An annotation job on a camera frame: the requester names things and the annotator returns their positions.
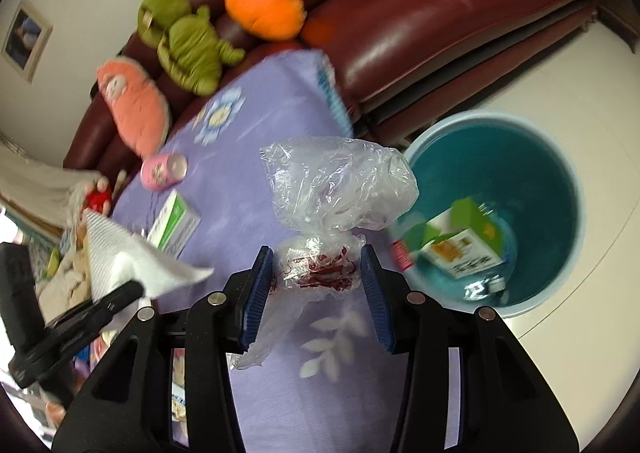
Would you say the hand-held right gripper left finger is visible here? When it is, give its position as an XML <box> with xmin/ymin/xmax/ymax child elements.
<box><xmin>52</xmin><ymin>245</ymin><xmax>275</xmax><ymax>453</ymax></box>

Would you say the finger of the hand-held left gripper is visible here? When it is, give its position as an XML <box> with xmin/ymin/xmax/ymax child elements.
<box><xmin>44</xmin><ymin>280</ymin><xmax>146</xmax><ymax>334</ymax></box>

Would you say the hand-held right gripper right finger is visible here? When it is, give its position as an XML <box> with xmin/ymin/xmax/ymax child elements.
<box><xmin>360</xmin><ymin>244</ymin><xmax>581</xmax><ymax>453</ymax></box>

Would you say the white paper tissue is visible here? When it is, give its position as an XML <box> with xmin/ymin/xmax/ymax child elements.
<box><xmin>82</xmin><ymin>210</ymin><xmax>216</xmax><ymax>301</ymax></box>

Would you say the clear plastic bag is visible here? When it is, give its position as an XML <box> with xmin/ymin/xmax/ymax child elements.
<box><xmin>227</xmin><ymin>137</ymin><xmax>420</xmax><ymax>371</ymax></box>

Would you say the teal plastic bin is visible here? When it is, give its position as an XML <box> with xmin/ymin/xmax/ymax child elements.
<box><xmin>390</xmin><ymin>110</ymin><xmax>586</xmax><ymax>320</ymax></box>

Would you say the beige plush toy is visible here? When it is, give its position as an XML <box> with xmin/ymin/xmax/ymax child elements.
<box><xmin>40</xmin><ymin>253</ymin><xmax>93</xmax><ymax>314</ymax></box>

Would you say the pink red packet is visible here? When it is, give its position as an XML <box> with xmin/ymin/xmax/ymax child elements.
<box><xmin>390</xmin><ymin>239</ymin><xmax>418</xmax><ymax>271</ymax></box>

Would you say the green white flat box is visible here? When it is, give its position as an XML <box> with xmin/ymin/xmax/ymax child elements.
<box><xmin>145</xmin><ymin>189</ymin><xmax>202</xmax><ymax>259</ymax></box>

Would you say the red doll toy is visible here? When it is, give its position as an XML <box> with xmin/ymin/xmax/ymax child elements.
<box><xmin>82</xmin><ymin>178</ymin><xmax>113</xmax><ymax>216</ymax></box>

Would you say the green white carton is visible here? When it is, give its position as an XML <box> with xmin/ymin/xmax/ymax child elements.
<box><xmin>402</xmin><ymin>197</ymin><xmax>508</xmax><ymax>281</ymax></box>

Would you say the white cloth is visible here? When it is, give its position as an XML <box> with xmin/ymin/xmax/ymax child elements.
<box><xmin>0</xmin><ymin>133</ymin><xmax>103</xmax><ymax>234</ymax></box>

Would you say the pink paper cup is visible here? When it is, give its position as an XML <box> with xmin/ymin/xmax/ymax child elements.
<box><xmin>140</xmin><ymin>153</ymin><xmax>188</xmax><ymax>192</ymax></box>

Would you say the purple floral tablecloth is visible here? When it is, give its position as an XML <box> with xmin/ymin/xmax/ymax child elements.
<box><xmin>75</xmin><ymin>49</ymin><xmax>463</xmax><ymax>453</ymax></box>

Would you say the pink plush toy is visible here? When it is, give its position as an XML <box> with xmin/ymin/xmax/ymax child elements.
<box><xmin>95</xmin><ymin>58</ymin><xmax>172</xmax><ymax>156</ymax></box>

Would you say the green frog plush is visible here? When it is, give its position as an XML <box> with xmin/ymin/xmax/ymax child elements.
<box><xmin>137</xmin><ymin>0</ymin><xmax>247</xmax><ymax>98</ymax></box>

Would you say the orange pumpkin plush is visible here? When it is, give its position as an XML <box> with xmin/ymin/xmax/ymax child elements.
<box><xmin>224</xmin><ymin>0</ymin><xmax>307</xmax><ymax>41</ymax></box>

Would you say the dark red leather sofa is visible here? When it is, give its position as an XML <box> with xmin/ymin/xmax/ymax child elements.
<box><xmin>62</xmin><ymin>0</ymin><xmax>603</xmax><ymax>184</ymax></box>

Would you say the framed wall picture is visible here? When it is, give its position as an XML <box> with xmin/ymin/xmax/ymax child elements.
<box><xmin>0</xmin><ymin>0</ymin><xmax>53</xmax><ymax>84</ymax></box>

